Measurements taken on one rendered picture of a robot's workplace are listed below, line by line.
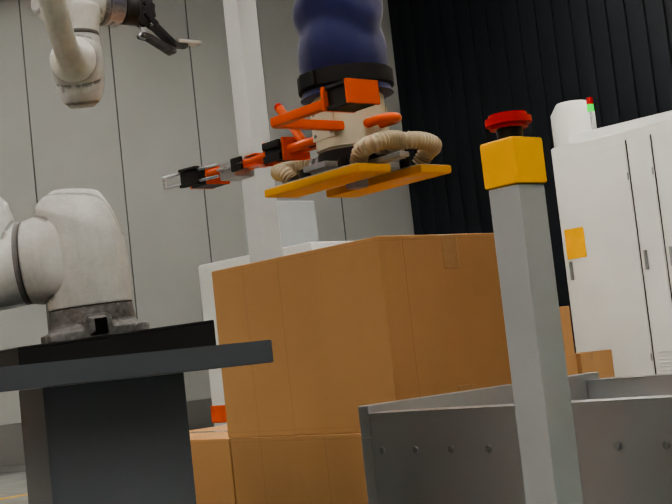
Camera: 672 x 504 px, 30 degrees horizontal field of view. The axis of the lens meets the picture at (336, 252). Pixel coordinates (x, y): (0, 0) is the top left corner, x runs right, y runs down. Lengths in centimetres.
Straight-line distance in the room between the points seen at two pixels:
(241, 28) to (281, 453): 376
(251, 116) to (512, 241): 445
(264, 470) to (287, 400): 19
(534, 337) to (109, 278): 82
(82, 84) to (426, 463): 116
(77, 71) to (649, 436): 149
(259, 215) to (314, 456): 348
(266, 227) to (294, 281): 340
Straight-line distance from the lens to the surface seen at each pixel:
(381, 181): 293
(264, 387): 289
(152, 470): 224
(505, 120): 187
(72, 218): 228
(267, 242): 616
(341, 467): 270
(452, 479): 225
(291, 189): 288
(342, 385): 268
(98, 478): 222
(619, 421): 199
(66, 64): 277
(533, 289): 184
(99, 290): 227
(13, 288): 232
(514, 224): 186
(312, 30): 292
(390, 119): 282
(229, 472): 303
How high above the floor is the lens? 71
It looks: 5 degrees up
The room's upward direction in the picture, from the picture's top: 6 degrees counter-clockwise
